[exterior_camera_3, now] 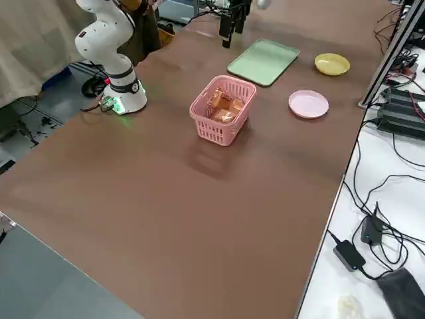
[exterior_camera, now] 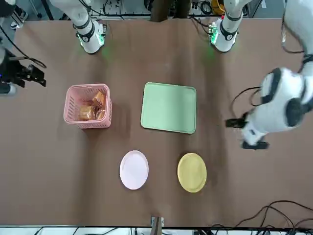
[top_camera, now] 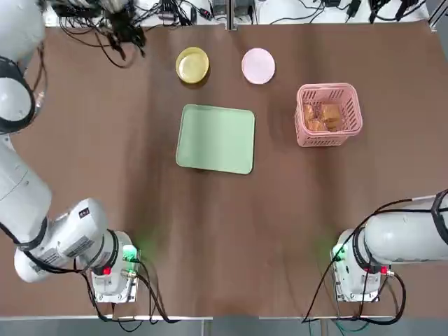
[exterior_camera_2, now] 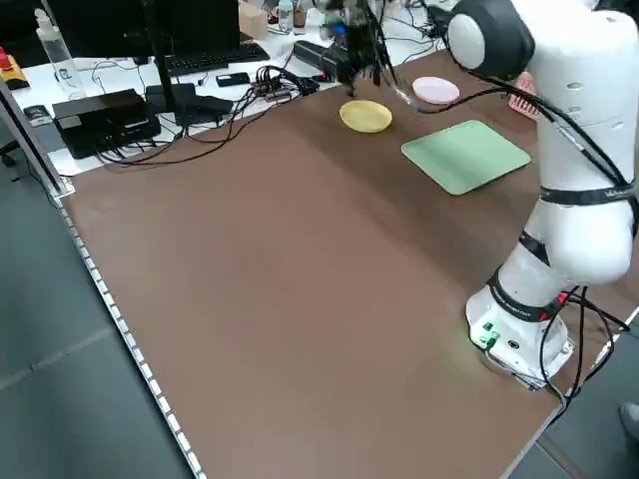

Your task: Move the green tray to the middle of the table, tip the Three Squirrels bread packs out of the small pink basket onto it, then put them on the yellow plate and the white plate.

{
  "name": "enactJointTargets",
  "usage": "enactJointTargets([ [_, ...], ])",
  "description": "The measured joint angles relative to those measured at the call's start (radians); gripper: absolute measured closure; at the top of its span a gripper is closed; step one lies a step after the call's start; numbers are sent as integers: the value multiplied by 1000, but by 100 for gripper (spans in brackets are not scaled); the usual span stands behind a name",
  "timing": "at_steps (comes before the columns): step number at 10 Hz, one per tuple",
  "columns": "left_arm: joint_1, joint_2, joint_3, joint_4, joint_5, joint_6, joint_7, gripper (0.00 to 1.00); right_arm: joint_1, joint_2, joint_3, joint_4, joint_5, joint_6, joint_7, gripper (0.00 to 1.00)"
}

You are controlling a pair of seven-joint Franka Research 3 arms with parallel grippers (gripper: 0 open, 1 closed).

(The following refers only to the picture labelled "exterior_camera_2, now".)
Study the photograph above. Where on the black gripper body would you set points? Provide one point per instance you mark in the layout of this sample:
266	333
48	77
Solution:
362	45

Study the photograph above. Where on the green rectangular tray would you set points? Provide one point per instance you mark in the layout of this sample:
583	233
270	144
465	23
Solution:
464	157

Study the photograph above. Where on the small pink slotted basket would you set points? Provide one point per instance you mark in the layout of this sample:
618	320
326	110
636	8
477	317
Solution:
521	105

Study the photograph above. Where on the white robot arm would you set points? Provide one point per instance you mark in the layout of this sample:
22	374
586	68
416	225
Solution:
574	75

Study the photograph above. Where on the yellow round plate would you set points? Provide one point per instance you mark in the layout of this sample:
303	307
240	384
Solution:
367	116

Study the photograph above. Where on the white round plate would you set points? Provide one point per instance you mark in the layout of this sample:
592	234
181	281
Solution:
434	90

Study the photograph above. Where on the small brown bottle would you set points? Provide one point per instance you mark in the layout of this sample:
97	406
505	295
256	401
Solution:
300	15

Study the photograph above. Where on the pink USB hub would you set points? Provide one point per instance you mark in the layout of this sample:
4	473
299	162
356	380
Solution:
277	94

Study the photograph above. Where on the small clear bottle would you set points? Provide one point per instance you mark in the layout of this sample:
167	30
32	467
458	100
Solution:
284	17

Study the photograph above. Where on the cardboard box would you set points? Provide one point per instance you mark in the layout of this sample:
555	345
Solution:
252	20

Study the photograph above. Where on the black smartphone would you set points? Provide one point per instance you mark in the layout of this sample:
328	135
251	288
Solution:
232	79

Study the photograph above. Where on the black keyboard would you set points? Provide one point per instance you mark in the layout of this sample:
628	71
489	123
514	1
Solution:
214	59

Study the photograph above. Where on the large black power adapter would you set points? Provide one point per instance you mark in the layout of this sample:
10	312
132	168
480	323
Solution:
199	105

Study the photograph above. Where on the black monitor stand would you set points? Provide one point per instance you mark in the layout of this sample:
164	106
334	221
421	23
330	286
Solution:
162	65

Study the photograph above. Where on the black monitor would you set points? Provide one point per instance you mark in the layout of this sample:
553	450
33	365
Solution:
125	25

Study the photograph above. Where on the black equipment box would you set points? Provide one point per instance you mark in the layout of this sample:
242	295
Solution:
100	120

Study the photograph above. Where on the clear plastic bottle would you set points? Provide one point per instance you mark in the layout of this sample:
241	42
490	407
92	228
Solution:
60	60

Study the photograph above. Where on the small black device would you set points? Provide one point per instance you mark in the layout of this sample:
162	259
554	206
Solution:
39	114

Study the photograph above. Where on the red emergency stop button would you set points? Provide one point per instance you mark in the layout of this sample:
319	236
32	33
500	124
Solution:
10	70

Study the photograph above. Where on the aluminium frame post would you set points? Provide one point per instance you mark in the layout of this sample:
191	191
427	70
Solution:
30	135

